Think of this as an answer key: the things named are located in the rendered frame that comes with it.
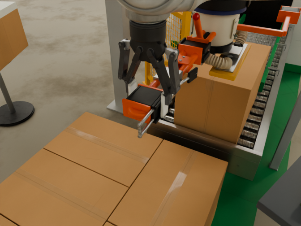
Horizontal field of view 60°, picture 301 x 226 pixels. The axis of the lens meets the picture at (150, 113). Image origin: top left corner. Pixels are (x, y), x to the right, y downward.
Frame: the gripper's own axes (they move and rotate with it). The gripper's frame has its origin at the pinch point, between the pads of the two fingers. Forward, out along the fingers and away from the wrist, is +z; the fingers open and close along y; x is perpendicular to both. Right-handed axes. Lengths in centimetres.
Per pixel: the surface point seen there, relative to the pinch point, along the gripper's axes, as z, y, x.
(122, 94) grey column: 108, 101, -134
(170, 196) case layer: 73, 1, -25
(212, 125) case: 62, -3, -73
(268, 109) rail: 67, -31, -114
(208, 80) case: 33, 3, -73
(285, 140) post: 95, -48, -122
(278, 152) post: 108, -48, -122
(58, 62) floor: 127, 239, -184
